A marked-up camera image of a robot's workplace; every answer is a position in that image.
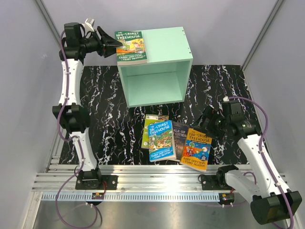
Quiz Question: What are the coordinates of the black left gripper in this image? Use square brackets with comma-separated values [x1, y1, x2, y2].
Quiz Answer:
[79, 27, 122, 58]

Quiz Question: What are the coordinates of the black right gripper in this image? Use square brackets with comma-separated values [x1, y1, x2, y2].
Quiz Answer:
[191, 106, 230, 141]

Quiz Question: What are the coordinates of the dark Tale of Two Cities book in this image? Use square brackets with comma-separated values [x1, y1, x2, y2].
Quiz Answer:
[172, 122, 189, 162]

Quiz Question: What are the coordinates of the green 104-Storey Treehouse book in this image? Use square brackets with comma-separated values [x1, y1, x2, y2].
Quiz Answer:
[115, 31, 148, 66]

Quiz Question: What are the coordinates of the blue 26-Storey Treehouse book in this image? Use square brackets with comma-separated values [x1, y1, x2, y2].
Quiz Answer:
[148, 120, 176, 162]

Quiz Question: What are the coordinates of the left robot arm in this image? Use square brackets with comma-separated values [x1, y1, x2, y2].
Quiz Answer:
[52, 19, 122, 189]

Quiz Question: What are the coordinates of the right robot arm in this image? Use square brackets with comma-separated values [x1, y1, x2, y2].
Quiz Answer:
[191, 96, 302, 229]

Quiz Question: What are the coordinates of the orange 130-Storey Treehouse book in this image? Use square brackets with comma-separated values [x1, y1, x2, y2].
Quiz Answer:
[180, 128, 212, 172]

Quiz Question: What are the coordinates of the lime green book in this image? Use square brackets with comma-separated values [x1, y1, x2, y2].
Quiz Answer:
[142, 114, 169, 149]

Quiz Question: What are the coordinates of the mint green open box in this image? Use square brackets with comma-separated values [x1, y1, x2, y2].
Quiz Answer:
[117, 27, 193, 108]

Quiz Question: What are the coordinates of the black marble pattern mat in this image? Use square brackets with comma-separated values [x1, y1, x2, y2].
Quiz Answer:
[81, 65, 257, 165]

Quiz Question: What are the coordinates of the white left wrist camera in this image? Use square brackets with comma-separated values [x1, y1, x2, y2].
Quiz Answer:
[83, 18, 95, 32]

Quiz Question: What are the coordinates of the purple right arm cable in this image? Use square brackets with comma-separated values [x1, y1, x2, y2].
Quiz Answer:
[224, 95, 293, 229]

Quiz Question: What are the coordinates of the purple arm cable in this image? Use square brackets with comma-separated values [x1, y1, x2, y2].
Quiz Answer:
[224, 95, 293, 229]
[54, 30, 102, 229]

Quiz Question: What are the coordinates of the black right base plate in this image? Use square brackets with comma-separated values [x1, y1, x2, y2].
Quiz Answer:
[198, 174, 234, 191]

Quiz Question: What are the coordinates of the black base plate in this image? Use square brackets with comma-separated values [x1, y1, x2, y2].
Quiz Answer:
[198, 174, 234, 191]
[75, 175, 118, 190]

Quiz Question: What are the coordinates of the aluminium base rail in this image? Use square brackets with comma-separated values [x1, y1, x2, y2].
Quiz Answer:
[31, 163, 230, 202]

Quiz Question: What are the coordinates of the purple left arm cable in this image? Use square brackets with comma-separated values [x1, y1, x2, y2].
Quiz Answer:
[54, 30, 102, 229]

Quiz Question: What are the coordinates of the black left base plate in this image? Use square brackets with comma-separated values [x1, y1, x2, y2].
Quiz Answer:
[75, 175, 118, 190]

